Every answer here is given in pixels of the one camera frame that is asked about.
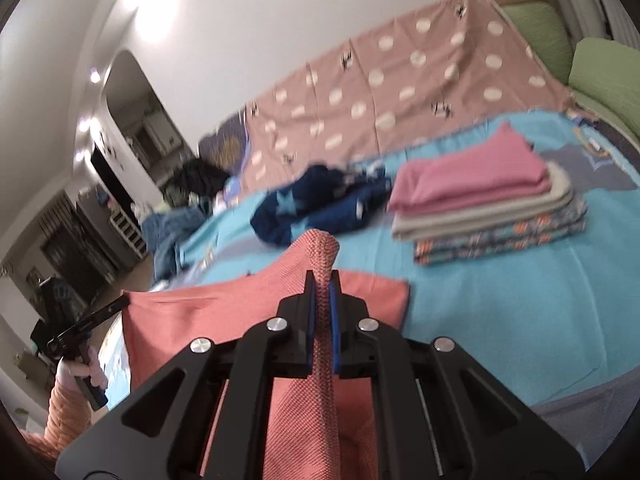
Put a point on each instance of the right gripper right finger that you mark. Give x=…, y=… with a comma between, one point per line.
x=438, y=414

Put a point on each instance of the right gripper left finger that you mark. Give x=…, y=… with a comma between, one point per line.
x=204, y=414

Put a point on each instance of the coral pink knit sweater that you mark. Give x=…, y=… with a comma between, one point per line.
x=320, y=427

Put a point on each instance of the left forearm pink sleeve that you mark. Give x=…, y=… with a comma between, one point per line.
x=69, y=416

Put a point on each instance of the black clothes pile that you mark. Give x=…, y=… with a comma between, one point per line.
x=197, y=177

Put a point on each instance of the left hand white glove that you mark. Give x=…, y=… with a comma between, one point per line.
x=69, y=371

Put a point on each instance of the white shelf rack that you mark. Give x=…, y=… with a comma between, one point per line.
x=129, y=232

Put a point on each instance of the blue knit throw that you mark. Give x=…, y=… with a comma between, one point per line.
x=164, y=233

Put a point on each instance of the floral patterned folded garment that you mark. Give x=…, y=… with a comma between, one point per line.
x=516, y=236

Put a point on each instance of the beige folded garment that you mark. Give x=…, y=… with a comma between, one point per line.
x=483, y=217

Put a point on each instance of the navy star fleece blanket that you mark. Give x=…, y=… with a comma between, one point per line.
x=326, y=199

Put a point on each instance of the dark blue patterned pillow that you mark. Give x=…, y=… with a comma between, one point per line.
x=225, y=147

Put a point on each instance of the pink folded garment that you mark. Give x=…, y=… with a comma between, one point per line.
x=503, y=167

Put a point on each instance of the brown polka dot sheet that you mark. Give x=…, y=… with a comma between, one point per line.
x=426, y=74

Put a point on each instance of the near green pillow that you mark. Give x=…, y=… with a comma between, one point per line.
x=608, y=72

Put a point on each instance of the green pillow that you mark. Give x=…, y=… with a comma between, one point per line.
x=544, y=31
x=608, y=72

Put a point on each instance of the far green pillow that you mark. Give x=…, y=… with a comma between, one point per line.
x=544, y=31

